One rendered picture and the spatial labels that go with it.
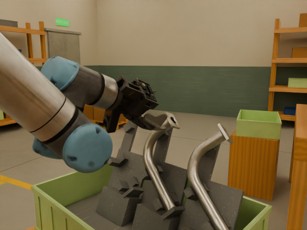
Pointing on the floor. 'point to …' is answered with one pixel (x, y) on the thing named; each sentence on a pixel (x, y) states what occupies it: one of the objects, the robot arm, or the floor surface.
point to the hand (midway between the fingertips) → (156, 117)
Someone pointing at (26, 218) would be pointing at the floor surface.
